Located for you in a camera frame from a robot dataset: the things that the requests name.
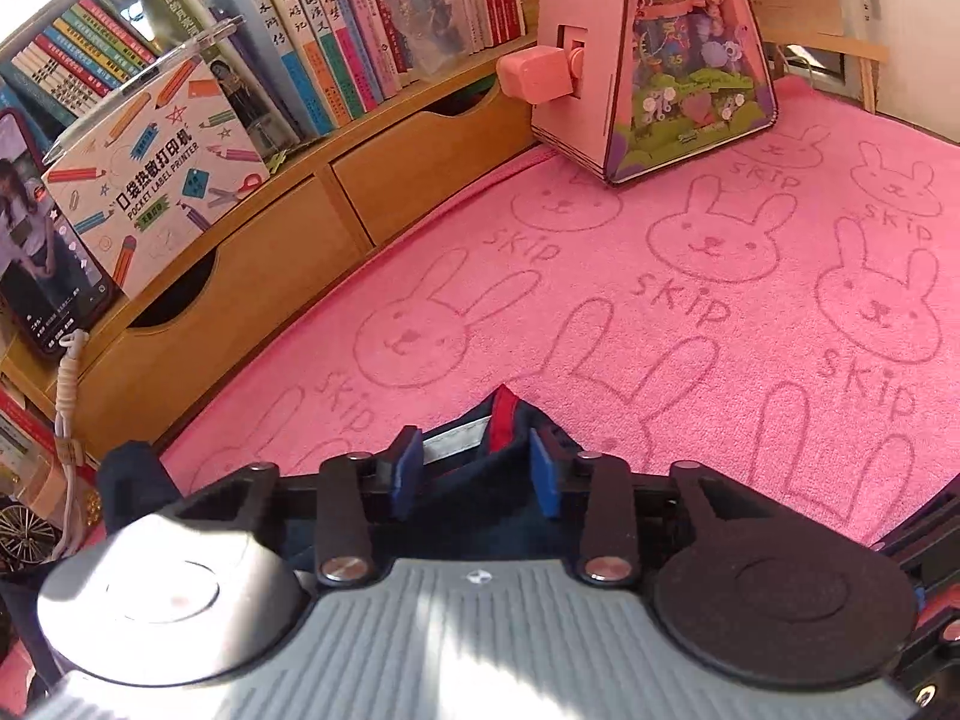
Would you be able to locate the pink rabbit-print blanket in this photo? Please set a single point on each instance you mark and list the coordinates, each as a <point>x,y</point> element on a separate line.
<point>675,300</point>

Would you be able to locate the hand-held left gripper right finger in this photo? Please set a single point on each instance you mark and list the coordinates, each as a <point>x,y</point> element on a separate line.
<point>544,476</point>

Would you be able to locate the white label printer box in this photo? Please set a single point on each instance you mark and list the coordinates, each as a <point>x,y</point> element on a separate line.
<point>165,187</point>

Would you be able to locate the clear plastic bag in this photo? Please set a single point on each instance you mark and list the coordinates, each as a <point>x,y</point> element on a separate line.
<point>427,30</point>

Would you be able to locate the navy white zip jacket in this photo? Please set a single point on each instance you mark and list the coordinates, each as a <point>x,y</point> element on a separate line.
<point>480,484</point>

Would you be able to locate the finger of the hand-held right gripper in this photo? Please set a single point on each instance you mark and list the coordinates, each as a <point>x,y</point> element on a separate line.
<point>930,532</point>
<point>930,679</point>

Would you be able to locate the wooden drawer organizer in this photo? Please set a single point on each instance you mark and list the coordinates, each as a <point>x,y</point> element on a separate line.
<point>247,277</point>

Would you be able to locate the clear white pen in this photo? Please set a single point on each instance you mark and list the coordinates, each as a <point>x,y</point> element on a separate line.
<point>150,79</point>

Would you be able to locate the row of tall slim books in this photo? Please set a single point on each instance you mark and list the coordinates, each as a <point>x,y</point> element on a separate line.
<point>337,15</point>

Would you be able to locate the black smartphone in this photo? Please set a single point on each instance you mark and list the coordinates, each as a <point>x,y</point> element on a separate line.
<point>45,255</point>

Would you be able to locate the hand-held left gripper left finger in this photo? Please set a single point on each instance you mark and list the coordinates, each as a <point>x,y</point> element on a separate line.
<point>405,476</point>

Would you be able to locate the wooden stand frame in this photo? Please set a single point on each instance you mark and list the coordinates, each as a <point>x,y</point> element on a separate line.
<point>825,45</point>

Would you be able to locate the miniature bicycle model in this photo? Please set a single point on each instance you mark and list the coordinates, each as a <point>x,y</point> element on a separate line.
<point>22,532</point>

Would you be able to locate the boxed set of thin books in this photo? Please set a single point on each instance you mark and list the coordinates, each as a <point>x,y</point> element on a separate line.
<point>75,60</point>

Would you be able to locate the pink wooden house model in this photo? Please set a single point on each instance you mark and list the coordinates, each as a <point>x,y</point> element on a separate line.
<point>585,52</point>

